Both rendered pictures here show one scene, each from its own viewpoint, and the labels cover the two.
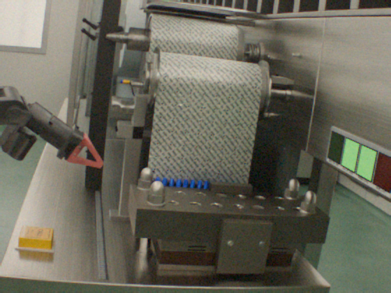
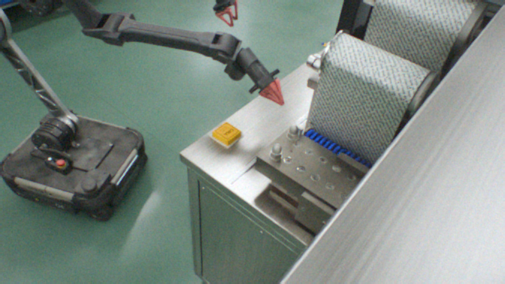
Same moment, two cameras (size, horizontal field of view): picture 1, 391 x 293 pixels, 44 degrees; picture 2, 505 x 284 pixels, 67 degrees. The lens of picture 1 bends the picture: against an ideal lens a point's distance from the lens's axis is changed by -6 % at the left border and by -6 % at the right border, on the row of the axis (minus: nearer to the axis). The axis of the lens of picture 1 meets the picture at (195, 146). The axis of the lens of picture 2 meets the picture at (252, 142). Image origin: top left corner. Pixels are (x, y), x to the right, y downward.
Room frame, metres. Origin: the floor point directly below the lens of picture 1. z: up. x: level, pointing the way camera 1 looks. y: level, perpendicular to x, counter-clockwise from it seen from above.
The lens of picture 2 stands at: (0.40, -0.42, 1.80)
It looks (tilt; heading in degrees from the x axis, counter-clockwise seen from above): 45 degrees down; 48
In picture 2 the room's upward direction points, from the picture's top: 6 degrees clockwise
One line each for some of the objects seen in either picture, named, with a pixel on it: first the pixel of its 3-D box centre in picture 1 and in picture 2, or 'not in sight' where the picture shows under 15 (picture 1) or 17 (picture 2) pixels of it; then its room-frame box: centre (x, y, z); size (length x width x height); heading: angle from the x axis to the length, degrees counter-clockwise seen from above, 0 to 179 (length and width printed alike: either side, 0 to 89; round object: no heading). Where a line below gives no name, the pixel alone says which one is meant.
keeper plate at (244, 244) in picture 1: (244, 247); (315, 216); (0.93, -0.12, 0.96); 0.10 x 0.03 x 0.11; 103
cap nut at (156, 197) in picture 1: (156, 192); (276, 150); (0.94, 0.06, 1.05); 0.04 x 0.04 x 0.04
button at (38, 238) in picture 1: (35, 237); (227, 133); (0.95, 0.31, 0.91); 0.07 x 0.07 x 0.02; 13
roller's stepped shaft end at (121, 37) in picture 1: (116, 37); not in sight; (1.38, 0.25, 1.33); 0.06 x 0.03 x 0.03; 103
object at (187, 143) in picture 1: (202, 149); (349, 125); (1.12, -0.02, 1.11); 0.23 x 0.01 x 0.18; 103
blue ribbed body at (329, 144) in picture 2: (200, 188); (338, 151); (1.10, -0.02, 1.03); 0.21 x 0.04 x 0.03; 103
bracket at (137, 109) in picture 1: (126, 158); (315, 100); (1.18, 0.16, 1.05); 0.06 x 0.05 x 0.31; 103
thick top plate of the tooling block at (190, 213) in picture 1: (227, 214); (331, 184); (1.01, -0.08, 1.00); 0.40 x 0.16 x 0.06; 103
